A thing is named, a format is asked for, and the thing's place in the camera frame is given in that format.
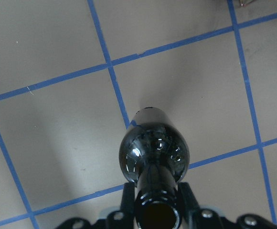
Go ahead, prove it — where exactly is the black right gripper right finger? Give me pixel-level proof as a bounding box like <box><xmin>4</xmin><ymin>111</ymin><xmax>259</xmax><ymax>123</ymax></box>
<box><xmin>178</xmin><ymin>182</ymin><xmax>201</xmax><ymax>219</ymax></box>

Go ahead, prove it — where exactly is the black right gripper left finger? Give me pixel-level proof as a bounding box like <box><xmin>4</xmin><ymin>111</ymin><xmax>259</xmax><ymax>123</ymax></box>
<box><xmin>119</xmin><ymin>182</ymin><xmax>135</xmax><ymax>222</ymax></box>

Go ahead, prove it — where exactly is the dark wine bottle two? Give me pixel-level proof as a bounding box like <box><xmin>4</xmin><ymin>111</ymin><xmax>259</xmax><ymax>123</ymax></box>
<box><xmin>119</xmin><ymin>107</ymin><xmax>190</xmax><ymax>229</ymax></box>

